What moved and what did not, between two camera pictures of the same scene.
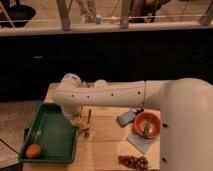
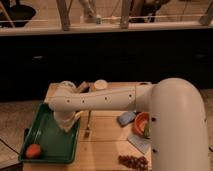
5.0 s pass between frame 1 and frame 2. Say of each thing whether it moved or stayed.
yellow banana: moved
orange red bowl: stayed
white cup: stayed
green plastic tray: stayed
